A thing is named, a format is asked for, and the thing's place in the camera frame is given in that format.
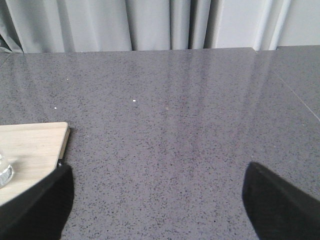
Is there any grey curtain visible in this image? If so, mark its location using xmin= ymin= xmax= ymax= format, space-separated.
xmin=0 ymin=0 xmax=320 ymax=53

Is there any clear glass beaker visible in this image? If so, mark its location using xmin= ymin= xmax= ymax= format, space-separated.
xmin=0 ymin=152 xmax=14 ymax=188

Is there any wooden cutting board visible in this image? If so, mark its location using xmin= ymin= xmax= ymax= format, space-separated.
xmin=0 ymin=122 xmax=70 ymax=205

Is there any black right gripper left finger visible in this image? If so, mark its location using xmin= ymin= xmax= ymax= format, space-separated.
xmin=0 ymin=164 xmax=75 ymax=240

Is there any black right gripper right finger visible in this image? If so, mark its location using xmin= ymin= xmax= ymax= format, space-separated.
xmin=242 ymin=162 xmax=320 ymax=240

